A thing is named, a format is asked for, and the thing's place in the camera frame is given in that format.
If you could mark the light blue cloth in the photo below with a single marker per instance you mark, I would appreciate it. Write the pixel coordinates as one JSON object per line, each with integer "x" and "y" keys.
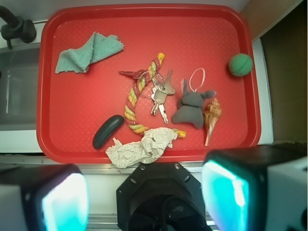
{"x": 97, "y": 48}

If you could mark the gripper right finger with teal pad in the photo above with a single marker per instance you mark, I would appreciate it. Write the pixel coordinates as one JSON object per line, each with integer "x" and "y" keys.
{"x": 262, "y": 188}

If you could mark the multicoloured twisted rope toy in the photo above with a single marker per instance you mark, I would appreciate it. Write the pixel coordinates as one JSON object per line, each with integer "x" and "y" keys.
{"x": 134, "y": 94}

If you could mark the bunch of silver keys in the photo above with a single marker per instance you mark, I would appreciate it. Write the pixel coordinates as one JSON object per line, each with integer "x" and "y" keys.
{"x": 162, "y": 88}

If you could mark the green rubber ball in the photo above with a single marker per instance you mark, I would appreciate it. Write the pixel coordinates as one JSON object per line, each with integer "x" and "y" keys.
{"x": 240, "y": 65}

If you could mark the grey plush animal keychain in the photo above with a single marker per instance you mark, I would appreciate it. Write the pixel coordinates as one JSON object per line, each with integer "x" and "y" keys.
{"x": 191, "y": 104}

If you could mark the red plastic tray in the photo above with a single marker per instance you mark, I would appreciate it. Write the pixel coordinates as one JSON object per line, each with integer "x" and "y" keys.
{"x": 198, "y": 41}

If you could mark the black oblong stone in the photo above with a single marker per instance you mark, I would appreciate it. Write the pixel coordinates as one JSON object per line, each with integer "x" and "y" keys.
{"x": 108, "y": 128}

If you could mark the crumpled white paper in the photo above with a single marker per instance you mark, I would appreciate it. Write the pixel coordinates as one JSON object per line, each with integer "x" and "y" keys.
{"x": 150, "y": 148}

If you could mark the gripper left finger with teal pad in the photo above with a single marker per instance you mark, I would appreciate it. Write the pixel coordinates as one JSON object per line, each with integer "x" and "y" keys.
{"x": 44, "y": 198}

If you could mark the stainless steel sink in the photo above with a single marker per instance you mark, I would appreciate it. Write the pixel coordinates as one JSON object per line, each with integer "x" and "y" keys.
{"x": 18, "y": 89}

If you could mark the brown spiral seashell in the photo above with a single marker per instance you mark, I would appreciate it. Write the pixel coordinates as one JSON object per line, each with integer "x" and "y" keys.
{"x": 211, "y": 116}

